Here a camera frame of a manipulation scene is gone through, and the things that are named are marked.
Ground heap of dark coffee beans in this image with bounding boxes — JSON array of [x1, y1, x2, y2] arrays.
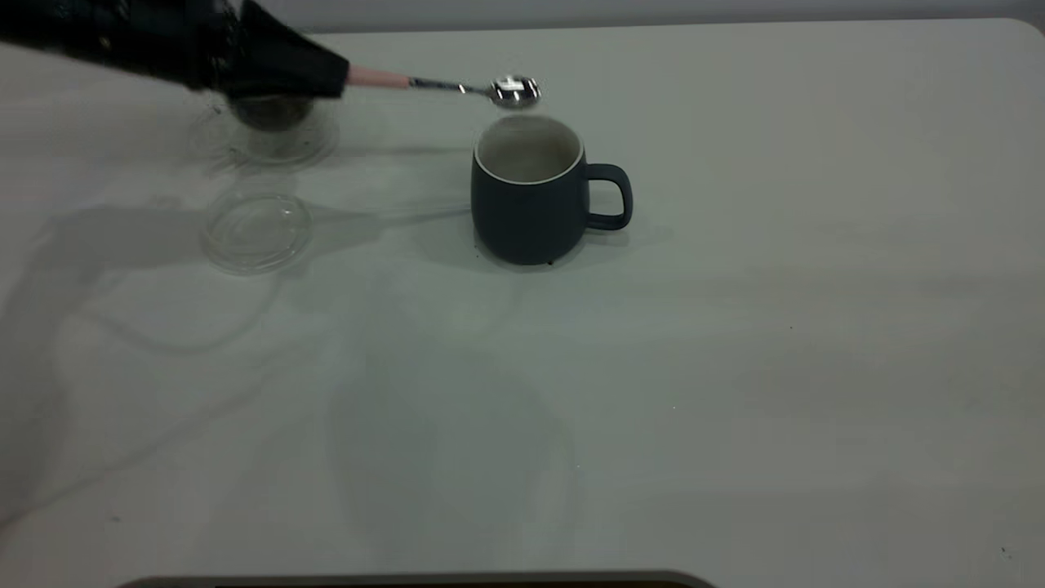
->
[[230, 95, 314, 131]]

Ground clear round glass lid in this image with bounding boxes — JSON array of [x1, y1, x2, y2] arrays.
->
[[200, 191, 316, 275]]

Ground clear glass saucer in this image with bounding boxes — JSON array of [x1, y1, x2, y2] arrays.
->
[[186, 103, 338, 169]]

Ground dark grey ceramic mug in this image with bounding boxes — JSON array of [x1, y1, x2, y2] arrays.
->
[[470, 114, 634, 266]]

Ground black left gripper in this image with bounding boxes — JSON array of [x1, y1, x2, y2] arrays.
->
[[0, 0, 352, 102]]

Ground clear glass cup with handle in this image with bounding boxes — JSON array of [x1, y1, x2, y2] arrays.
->
[[188, 91, 319, 161]]

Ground metal spoon with pink handle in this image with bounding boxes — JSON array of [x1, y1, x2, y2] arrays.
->
[[346, 65, 543, 110]]

